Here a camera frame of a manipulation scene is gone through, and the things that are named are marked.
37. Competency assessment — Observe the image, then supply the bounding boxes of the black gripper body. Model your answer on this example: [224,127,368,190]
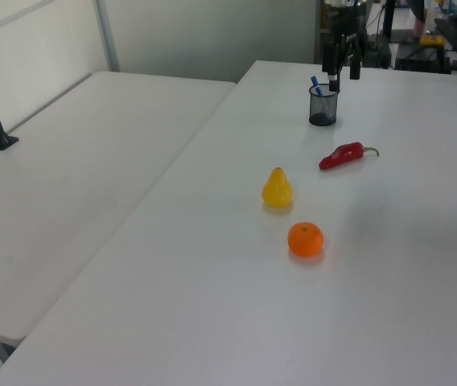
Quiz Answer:
[327,5,368,55]

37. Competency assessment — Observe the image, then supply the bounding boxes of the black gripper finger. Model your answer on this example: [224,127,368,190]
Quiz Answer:
[348,51,362,80]
[321,39,341,92]

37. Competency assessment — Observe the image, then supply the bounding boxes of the black mesh pen cup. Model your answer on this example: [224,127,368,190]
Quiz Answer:
[308,83,340,126]

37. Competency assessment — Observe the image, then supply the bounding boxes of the black stand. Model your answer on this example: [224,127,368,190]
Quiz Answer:
[373,0,397,68]

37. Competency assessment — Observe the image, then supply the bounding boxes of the red chili pepper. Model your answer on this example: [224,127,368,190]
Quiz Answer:
[318,141,380,171]

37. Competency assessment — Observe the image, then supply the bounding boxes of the yellow pear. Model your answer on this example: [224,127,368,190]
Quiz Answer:
[261,166,294,209]

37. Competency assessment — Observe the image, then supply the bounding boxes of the orange fruit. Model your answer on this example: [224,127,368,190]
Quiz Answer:
[287,221,325,258]

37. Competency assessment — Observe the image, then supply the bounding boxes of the white side table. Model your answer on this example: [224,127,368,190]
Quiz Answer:
[0,71,238,347]

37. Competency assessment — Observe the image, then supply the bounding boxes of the grey metal partition post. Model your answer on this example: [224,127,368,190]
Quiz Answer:
[94,0,121,73]

